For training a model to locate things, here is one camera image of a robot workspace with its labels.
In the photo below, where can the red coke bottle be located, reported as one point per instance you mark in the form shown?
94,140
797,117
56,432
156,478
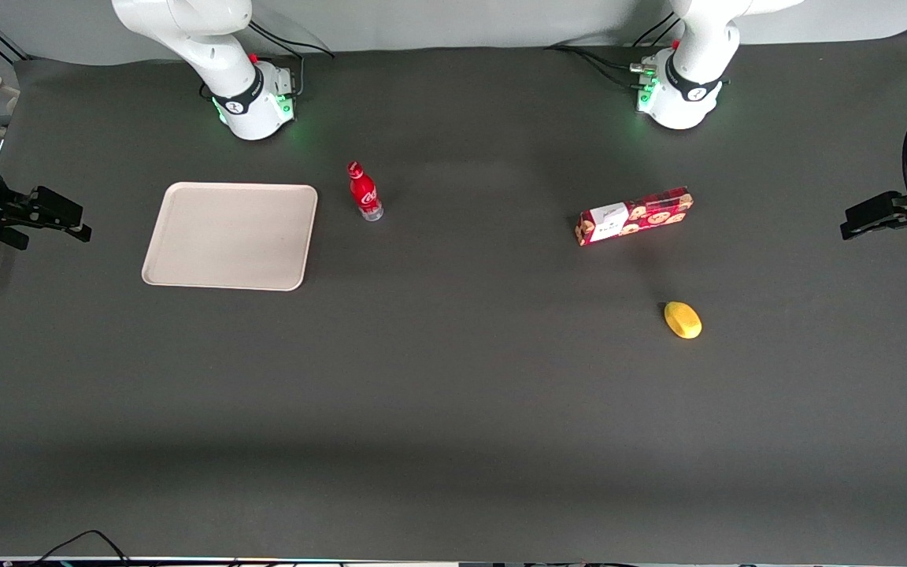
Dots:
363,191

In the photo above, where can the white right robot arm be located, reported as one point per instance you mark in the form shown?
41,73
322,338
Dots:
209,55

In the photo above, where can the beige plastic tray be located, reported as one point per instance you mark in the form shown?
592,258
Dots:
233,236

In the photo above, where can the yellow lemon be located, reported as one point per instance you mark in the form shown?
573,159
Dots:
683,320

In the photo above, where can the red tartan cookie box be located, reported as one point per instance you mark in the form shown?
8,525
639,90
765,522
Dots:
642,216

